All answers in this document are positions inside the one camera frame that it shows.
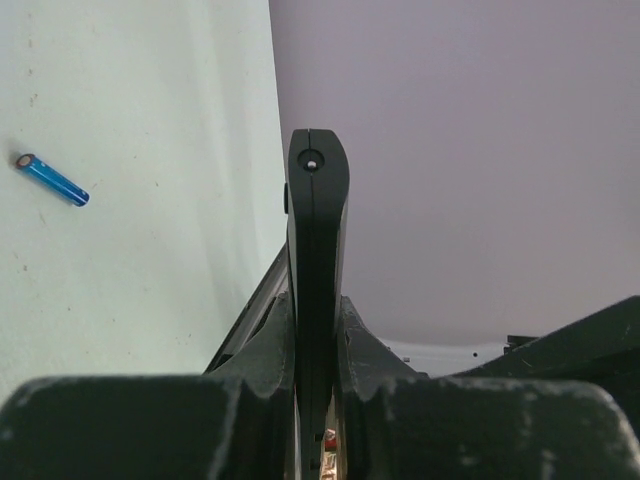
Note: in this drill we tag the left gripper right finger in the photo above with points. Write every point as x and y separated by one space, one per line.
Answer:
396 423

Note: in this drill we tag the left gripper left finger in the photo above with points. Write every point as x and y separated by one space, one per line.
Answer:
233 423

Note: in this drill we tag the black remote control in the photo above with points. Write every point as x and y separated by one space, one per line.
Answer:
317 181

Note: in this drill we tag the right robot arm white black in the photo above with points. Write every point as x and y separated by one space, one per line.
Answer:
602 345

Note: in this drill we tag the blue battery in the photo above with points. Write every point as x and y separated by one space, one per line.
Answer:
50 178

